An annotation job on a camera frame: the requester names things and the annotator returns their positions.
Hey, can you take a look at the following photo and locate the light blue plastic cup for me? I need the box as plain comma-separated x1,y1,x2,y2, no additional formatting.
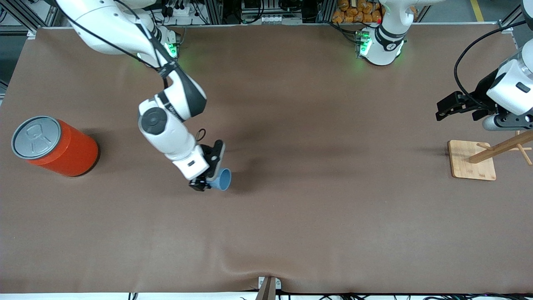
207,167,232,192

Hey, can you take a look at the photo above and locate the wooden cup stand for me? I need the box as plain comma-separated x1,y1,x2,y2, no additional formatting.
448,127,533,181

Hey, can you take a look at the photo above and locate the brown table mat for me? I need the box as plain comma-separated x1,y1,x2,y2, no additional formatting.
0,23,533,295

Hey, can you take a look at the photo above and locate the orange snack bag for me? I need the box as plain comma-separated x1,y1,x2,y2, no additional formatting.
331,0,384,24

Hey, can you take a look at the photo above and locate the orange can with grey lid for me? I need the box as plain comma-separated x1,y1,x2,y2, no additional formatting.
11,115,100,178

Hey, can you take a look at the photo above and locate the white power strip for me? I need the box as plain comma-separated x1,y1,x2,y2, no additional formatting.
163,0,199,18

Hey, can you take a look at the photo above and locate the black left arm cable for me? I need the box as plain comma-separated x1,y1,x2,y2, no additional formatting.
453,19,533,111

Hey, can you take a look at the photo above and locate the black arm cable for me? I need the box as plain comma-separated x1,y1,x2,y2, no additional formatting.
453,19,533,111
53,0,207,142

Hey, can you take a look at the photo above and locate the aluminium frame profile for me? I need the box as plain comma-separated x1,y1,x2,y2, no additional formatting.
498,0,533,35
0,0,59,35

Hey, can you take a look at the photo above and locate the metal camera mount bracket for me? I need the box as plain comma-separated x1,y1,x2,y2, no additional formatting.
255,276,282,300

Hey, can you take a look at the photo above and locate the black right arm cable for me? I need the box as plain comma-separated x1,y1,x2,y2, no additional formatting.
53,0,207,142

